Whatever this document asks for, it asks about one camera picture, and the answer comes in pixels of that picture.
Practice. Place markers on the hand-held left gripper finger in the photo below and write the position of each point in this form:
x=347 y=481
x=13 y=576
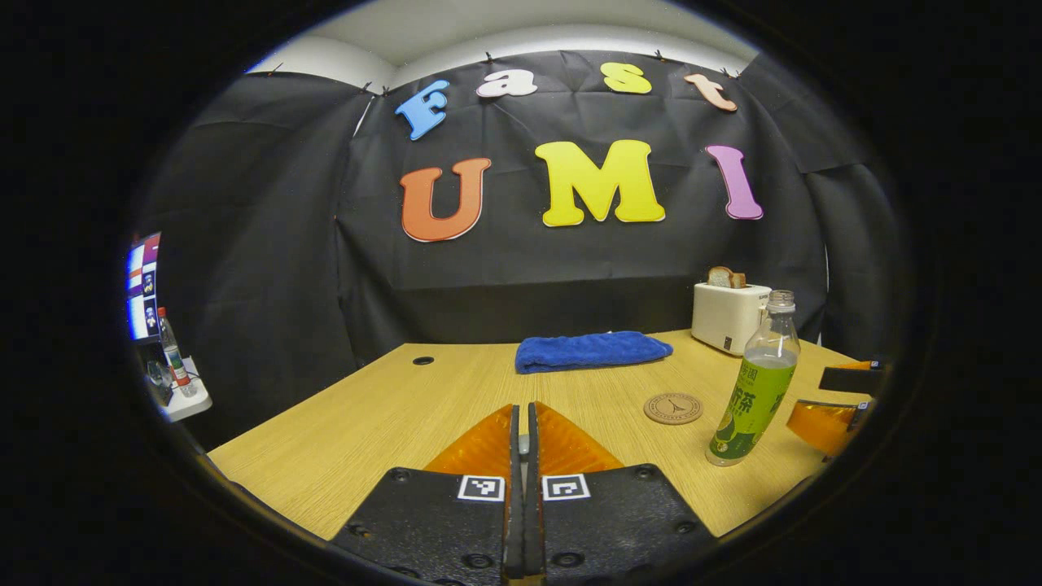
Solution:
x=514 y=521
x=533 y=521

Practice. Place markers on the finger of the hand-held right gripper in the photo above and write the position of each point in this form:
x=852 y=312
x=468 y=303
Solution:
x=822 y=423
x=847 y=380

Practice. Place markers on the clear water bottle green label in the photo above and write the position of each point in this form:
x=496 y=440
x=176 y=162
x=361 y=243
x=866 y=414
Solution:
x=753 y=399

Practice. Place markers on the round cork coaster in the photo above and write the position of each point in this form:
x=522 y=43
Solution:
x=673 y=408

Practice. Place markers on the clear bottle red cap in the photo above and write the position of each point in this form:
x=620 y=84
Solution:
x=175 y=362

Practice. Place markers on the white toaster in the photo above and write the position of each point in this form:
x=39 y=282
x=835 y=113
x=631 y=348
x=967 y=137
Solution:
x=724 y=317

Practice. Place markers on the toasted bread slice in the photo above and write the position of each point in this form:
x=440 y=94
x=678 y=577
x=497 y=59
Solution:
x=738 y=281
x=718 y=277

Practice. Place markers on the blue towel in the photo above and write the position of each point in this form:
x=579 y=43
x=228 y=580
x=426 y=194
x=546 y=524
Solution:
x=586 y=352

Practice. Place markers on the black backdrop cloth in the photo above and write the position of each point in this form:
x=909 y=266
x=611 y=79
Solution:
x=570 y=277

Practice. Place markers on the white side table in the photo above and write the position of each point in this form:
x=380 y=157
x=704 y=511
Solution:
x=191 y=404

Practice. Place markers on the computer monitor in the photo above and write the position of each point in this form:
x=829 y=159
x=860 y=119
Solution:
x=142 y=285

